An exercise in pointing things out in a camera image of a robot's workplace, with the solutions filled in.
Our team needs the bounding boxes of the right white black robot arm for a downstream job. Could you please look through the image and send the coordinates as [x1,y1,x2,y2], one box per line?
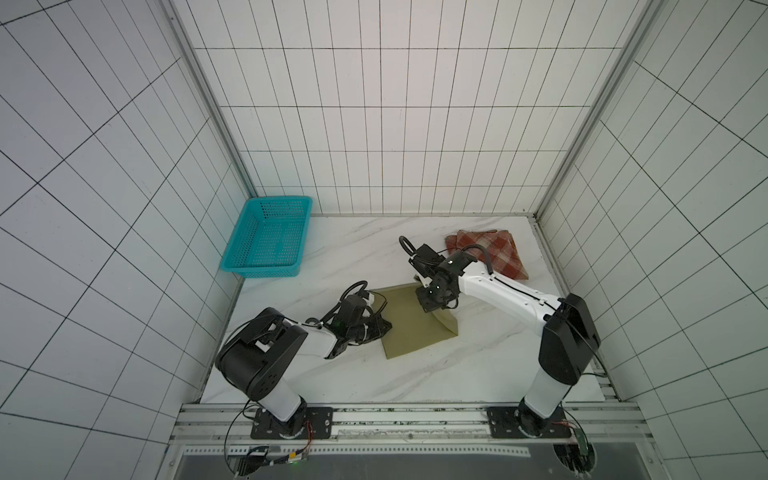
[399,236,601,439]

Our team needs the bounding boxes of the red plaid skirt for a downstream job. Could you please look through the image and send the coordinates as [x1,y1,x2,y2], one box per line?
[445,230,529,281]

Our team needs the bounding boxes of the aluminium mounting rail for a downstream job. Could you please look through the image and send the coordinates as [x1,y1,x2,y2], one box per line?
[170,378,652,451]

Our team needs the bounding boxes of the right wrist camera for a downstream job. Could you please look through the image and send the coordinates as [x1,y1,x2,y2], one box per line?
[409,244,445,280]

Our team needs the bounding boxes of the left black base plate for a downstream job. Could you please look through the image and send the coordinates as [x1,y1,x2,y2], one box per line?
[250,407,334,440]

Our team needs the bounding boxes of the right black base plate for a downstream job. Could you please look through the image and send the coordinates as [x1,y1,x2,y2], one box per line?
[486,403,572,440]

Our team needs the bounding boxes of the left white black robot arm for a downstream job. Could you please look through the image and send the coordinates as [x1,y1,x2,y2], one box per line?
[214,280,392,438]

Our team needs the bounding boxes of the right control board with wires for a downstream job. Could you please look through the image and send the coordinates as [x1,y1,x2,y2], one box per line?
[553,408,597,478]

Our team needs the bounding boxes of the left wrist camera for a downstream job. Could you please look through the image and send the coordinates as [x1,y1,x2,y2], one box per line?
[337,293,369,326]

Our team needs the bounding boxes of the control board with wires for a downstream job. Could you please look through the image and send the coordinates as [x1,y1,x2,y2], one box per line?
[553,408,597,478]
[223,399,314,478]

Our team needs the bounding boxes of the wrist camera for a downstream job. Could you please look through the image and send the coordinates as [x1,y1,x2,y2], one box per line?
[409,244,445,280]
[337,293,369,326]

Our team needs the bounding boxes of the left control board with wires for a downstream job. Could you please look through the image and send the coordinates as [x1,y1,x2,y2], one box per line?
[223,399,314,478]

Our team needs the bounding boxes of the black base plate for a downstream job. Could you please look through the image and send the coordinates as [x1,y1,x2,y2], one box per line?
[250,407,334,440]
[486,403,572,440]

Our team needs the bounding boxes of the olive green skirt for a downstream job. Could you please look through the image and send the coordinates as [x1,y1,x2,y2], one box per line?
[374,283,459,360]

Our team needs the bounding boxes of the teal plastic basket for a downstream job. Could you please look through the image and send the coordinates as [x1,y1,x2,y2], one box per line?
[220,196,313,279]

